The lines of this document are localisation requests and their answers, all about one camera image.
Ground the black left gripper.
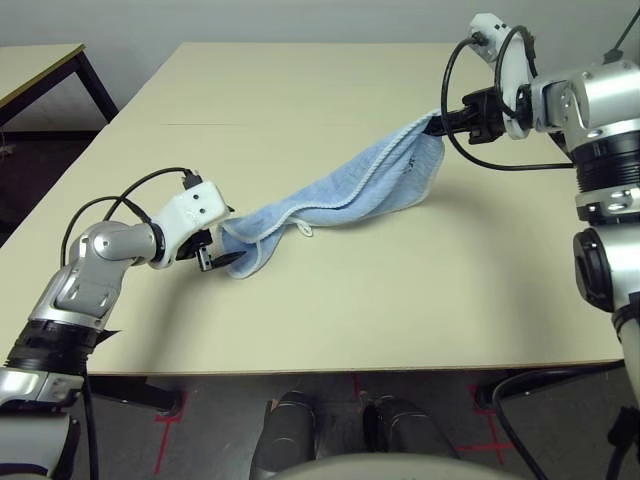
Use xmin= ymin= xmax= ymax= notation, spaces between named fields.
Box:
xmin=177 ymin=203 xmax=247 ymax=274

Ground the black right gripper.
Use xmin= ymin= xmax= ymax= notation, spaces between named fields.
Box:
xmin=424 ymin=87 xmax=506 ymax=146

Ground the light blue terry towel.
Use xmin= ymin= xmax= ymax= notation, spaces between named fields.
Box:
xmin=219 ymin=110 xmax=446 ymax=280

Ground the black left robot foot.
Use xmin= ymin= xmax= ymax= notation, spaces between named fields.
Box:
xmin=249 ymin=390 xmax=319 ymax=480

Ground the black robot foot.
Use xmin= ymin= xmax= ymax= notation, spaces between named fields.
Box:
xmin=249 ymin=390 xmax=319 ymax=480
xmin=362 ymin=395 xmax=461 ymax=462

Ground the black-framed side table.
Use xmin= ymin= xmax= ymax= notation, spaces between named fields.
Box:
xmin=0 ymin=43 xmax=120 ymax=134

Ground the black right robot foot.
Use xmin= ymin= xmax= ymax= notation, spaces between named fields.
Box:
xmin=362 ymin=395 xmax=461 ymax=462

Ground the grey robot torso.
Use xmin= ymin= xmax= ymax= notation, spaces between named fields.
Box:
xmin=269 ymin=452 xmax=521 ymax=480

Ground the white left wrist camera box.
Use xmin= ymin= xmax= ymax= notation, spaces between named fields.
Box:
xmin=153 ymin=180 xmax=232 ymax=270

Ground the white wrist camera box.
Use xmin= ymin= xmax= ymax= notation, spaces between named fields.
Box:
xmin=153 ymin=180 xmax=232 ymax=270
xmin=469 ymin=13 xmax=534 ymax=140

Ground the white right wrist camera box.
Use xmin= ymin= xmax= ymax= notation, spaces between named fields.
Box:
xmin=469 ymin=13 xmax=534 ymax=140

